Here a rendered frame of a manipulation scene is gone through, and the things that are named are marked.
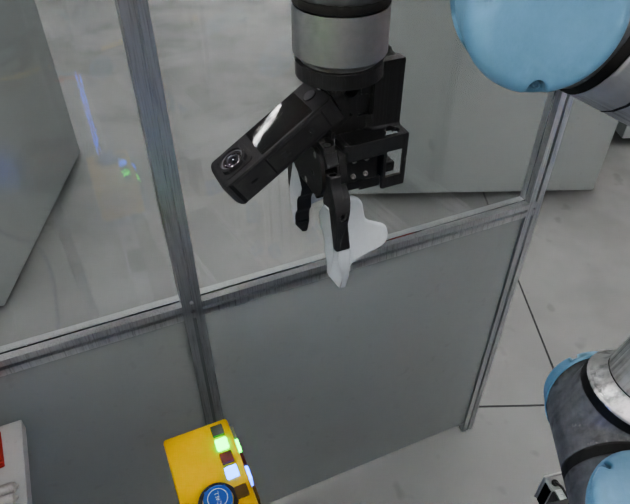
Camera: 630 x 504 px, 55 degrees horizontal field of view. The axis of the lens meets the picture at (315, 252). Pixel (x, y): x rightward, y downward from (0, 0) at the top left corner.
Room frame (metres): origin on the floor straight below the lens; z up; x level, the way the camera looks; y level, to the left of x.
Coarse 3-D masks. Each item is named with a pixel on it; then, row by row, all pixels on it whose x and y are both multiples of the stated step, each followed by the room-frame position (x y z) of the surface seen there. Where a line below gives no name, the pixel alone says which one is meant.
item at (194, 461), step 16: (192, 432) 0.50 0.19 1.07; (208, 432) 0.50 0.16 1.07; (176, 448) 0.47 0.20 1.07; (192, 448) 0.47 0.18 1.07; (208, 448) 0.47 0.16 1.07; (176, 464) 0.45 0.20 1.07; (192, 464) 0.45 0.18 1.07; (208, 464) 0.45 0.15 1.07; (240, 464) 0.45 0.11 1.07; (176, 480) 0.42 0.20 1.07; (192, 480) 0.42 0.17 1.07; (208, 480) 0.42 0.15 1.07; (224, 480) 0.42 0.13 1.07; (240, 480) 0.42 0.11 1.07; (192, 496) 0.40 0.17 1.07
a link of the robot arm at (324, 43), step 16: (304, 16) 0.43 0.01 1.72; (320, 16) 0.43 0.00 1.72; (368, 16) 0.43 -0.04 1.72; (384, 16) 0.44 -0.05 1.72; (304, 32) 0.43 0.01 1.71; (320, 32) 0.43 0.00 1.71; (336, 32) 0.42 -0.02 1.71; (352, 32) 0.42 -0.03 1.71; (368, 32) 0.43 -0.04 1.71; (384, 32) 0.44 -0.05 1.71; (304, 48) 0.43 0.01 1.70; (320, 48) 0.43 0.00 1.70; (336, 48) 0.42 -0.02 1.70; (352, 48) 0.42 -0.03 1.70; (368, 48) 0.43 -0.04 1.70; (384, 48) 0.44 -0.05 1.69; (320, 64) 0.43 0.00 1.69; (336, 64) 0.42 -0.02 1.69; (352, 64) 0.42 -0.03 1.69; (368, 64) 0.43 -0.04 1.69
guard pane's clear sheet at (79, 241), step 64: (0, 0) 0.79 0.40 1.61; (64, 0) 0.82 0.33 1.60; (192, 0) 0.88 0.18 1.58; (256, 0) 0.92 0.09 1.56; (448, 0) 1.06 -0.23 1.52; (0, 64) 0.78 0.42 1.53; (64, 64) 0.81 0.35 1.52; (128, 64) 0.84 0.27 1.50; (192, 64) 0.88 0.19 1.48; (256, 64) 0.92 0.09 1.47; (448, 64) 1.07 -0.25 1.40; (0, 128) 0.76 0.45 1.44; (64, 128) 0.80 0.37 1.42; (128, 128) 0.83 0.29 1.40; (192, 128) 0.87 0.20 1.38; (448, 128) 1.08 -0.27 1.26; (512, 128) 1.14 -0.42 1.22; (0, 192) 0.75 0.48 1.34; (64, 192) 0.79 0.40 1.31; (128, 192) 0.82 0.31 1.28; (192, 192) 0.87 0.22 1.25; (384, 192) 1.02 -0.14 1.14; (448, 192) 1.09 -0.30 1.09; (512, 192) 1.16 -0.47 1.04; (0, 256) 0.74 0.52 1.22; (64, 256) 0.77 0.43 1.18; (128, 256) 0.81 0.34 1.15; (256, 256) 0.91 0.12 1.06; (320, 256) 0.97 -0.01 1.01; (0, 320) 0.72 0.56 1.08; (64, 320) 0.76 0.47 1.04
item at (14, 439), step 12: (12, 432) 0.63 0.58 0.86; (24, 432) 0.64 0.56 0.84; (12, 444) 0.61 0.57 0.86; (24, 444) 0.61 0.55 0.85; (12, 456) 0.58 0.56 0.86; (24, 456) 0.58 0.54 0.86; (0, 468) 0.56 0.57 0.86; (12, 468) 0.56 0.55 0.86; (24, 468) 0.56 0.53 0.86; (0, 480) 0.54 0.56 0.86; (12, 480) 0.54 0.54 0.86; (24, 480) 0.54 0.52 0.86; (24, 492) 0.51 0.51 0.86
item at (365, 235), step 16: (352, 208) 0.43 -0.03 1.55; (320, 224) 0.43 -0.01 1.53; (352, 224) 0.42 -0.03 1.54; (368, 224) 0.43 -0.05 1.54; (352, 240) 0.42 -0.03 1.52; (368, 240) 0.42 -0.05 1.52; (384, 240) 0.43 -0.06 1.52; (336, 256) 0.40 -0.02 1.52; (352, 256) 0.41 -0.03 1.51; (336, 272) 0.40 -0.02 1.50
